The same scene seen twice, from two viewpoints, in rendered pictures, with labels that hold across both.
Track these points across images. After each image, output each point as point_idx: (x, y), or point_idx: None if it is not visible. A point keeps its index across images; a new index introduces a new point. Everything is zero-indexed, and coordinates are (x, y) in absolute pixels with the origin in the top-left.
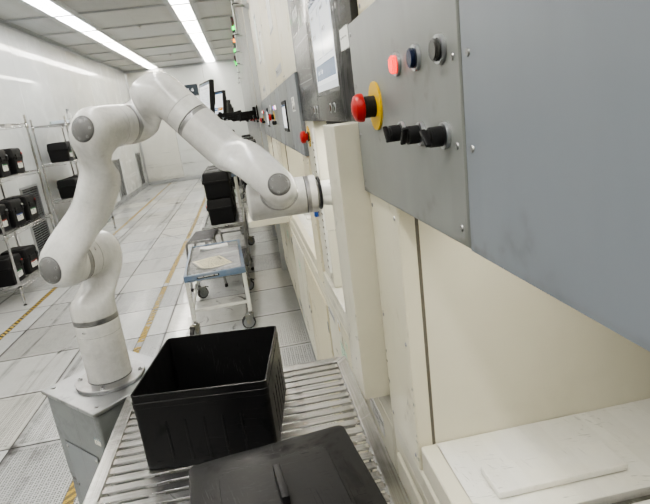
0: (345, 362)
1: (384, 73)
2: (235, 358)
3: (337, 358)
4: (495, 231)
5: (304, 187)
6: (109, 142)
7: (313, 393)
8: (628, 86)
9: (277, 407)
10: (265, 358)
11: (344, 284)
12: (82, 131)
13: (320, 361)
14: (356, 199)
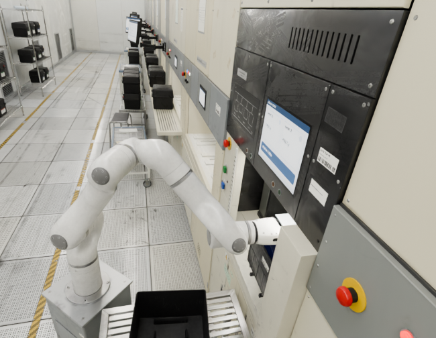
0: (235, 296)
1: (381, 306)
2: (176, 302)
3: (229, 291)
4: None
5: (247, 235)
6: (117, 183)
7: (220, 325)
8: None
9: None
10: (194, 304)
11: (266, 306)
12: (100, 178)
13: (220, 292)
14: (298, 290)
